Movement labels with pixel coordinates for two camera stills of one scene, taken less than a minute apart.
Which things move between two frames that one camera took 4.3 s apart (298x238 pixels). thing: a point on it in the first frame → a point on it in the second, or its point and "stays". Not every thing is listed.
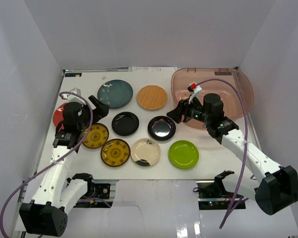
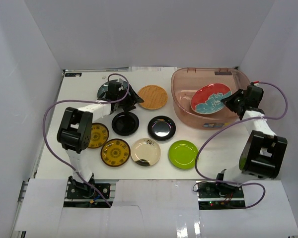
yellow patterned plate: [97, 137] stays
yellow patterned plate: [115, 152] stays
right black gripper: [182, 108] → [228, 101]
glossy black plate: [161, 128] stays
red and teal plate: [58, 116] → [207, 99]
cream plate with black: [145, 152] stays
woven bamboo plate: [152, 97] stays
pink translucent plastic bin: [233, 106] stays
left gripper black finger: [96, 101] → [136, 99]
